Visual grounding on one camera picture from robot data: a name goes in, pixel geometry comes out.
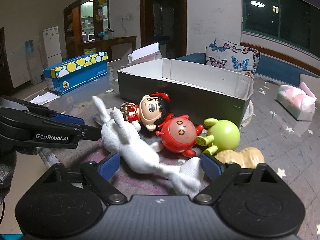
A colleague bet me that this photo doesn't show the person's left hand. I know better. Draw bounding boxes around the person's left hand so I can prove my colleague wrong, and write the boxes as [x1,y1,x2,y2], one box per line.
[0,147,38,200]

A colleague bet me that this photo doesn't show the water dispenser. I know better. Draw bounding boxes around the water dispenser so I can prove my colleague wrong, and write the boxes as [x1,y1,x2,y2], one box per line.
[24,40,42,84]

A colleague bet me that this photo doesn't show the cardboard box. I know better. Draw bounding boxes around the cardboard box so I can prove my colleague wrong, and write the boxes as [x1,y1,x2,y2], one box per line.
[117,58,254,128]

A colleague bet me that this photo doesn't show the beige cushion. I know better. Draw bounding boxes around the beige cushion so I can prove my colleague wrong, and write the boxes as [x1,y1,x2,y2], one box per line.
[299,74,320,98]

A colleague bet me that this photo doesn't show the blue sofa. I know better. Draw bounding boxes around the blue sofa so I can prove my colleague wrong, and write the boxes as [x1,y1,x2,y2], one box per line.
[176,52,320,86]

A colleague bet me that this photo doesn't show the white plush rabbit toy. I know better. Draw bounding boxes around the white plush rabbit toy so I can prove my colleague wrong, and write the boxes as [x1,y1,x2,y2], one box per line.
[92,95,204,198]

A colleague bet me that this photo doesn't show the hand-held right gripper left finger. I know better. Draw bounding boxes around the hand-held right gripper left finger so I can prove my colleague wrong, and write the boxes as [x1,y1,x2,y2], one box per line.
[44,152,128,206]

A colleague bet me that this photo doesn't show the white fridge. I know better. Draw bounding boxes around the white fridge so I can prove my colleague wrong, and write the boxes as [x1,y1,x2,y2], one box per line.
[42,26,62,65]

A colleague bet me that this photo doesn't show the dark window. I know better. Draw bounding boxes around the dark window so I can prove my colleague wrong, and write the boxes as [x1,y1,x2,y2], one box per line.
[241,0,320,55]

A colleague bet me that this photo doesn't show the black-haired doll figure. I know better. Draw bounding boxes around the black-haired doll figure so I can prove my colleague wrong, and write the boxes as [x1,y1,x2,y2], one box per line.
[120,92,172,132]

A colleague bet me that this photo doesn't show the green round toy figure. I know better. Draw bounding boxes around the green round toy figure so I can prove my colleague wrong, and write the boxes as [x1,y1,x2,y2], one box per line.
[195,118,241,155]

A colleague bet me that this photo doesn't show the white woven mat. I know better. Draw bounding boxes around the white woven mat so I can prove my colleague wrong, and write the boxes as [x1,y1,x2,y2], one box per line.
[239,100,254,128]

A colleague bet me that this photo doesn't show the red round toy figure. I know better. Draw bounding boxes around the red round toy figure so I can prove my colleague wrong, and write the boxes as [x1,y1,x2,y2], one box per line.
[155,114,204,158]

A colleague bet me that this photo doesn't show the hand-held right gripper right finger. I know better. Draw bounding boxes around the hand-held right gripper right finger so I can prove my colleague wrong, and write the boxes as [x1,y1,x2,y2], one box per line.
[192,153,283,206]

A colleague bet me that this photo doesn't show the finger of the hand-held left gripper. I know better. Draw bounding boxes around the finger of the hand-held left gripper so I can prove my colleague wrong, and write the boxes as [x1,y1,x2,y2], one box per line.
[75,124,102,142]
[0,95,85,127]

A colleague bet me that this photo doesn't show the beige peanut toy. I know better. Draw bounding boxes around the beige peanut toy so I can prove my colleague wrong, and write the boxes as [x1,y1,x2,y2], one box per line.
[214,147,265,169]

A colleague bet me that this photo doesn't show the wooden door frame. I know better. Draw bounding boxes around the wooden door frame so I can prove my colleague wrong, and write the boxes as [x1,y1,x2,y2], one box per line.
[139,0,188,53]

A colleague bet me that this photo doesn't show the white paper sheets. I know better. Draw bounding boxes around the white paper sheets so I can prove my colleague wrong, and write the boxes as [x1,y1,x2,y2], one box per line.
[29,92,60,105]

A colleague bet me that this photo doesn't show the butterfly print pillow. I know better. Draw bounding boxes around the butterfly print pillow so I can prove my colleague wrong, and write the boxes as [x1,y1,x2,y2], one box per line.
[205,39,261,78]

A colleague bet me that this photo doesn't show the white tissue pack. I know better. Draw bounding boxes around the white tissue pack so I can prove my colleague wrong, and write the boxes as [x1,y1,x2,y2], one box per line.
[127,42,162,64]

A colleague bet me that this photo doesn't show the wooden side table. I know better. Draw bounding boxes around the wooden side table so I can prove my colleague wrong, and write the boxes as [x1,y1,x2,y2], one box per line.
[76,35,137,62]

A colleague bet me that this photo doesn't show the pink tissue pack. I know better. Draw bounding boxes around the pink tissue pack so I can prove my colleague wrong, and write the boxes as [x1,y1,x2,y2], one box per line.
[277,82,317,121]

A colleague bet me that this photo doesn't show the wooden shelf cabinet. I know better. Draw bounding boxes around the wooden shelf cabinet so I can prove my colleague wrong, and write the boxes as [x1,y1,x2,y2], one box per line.
[63,0,110,55]

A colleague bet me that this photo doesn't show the blue dotted tissue box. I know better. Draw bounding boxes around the blue dotted tissue box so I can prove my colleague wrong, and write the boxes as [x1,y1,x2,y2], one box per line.
[42,51,108,95]

